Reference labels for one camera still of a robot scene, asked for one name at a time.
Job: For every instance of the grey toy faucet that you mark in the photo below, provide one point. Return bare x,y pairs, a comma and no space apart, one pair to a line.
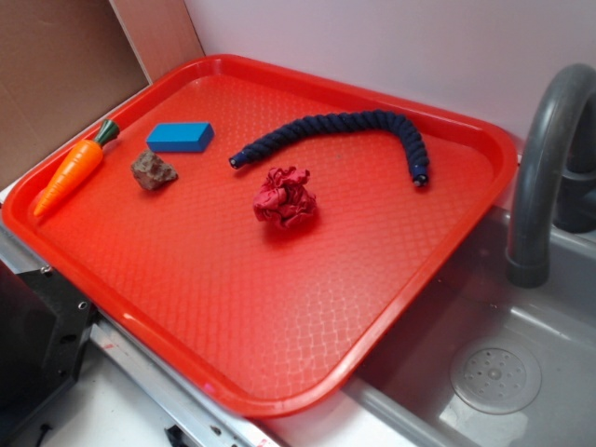
556,181

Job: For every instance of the grey plastic sink basin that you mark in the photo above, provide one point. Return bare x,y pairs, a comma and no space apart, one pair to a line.
405,381

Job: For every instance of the blue rectangular block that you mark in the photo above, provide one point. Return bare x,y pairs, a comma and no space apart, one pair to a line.
194,137

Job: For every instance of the orange toy carrot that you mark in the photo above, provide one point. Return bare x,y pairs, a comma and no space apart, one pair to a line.
85,156

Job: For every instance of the round sink drain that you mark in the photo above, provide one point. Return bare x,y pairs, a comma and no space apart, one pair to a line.
495,376

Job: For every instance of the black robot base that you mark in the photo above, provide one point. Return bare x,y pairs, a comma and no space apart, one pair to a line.
45,326

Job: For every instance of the crumpled red cloth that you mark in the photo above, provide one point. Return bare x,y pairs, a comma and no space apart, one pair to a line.
283,199

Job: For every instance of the brown rock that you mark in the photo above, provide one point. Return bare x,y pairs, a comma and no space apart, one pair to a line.
151,172

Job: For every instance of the red plastic tray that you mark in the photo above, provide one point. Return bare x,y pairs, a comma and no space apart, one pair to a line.
267,321

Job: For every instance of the brown cardboard panel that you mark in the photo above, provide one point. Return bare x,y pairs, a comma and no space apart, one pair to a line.
66,64

